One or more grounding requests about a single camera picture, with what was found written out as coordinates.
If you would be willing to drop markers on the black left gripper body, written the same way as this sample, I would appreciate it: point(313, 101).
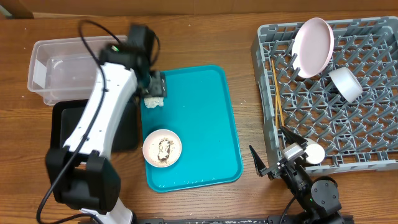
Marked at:
point(154, 86)

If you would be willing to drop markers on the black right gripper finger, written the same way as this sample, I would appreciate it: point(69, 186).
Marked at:
point(291, 137)
point(259, 165)

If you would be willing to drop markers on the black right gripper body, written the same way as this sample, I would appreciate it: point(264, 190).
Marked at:
point(274, 168)

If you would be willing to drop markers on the white tissue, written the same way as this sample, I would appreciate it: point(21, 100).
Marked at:
point(153, 102)

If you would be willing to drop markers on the white cup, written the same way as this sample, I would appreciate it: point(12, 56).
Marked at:
point(315, 152)

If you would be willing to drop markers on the wooden chopstick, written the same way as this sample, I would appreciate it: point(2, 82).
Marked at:
point(276, 110)
point(277, 88)

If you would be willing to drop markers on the grey dish rack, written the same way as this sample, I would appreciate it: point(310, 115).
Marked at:
point(361, 135)

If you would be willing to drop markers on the white bowl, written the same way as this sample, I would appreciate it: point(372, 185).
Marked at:
point(346, 83)

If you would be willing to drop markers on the large pink plate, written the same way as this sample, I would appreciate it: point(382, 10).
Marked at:
point(313, 47)

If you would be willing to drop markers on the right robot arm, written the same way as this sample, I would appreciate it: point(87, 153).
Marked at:
point(314, 201)

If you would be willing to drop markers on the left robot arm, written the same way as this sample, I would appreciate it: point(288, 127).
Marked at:
point(80, 172)

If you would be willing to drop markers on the teal tray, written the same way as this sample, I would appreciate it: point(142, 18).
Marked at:
point(198, 109)

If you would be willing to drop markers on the small pink plate with food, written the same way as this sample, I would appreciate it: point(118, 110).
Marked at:
point(162, 148)

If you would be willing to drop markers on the clear plastic bin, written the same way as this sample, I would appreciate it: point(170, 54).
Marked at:
point(61, 70)

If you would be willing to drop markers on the black bin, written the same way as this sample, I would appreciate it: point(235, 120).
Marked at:
point(66, 115)

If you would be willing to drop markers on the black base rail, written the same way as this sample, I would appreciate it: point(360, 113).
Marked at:
point(217, 220)

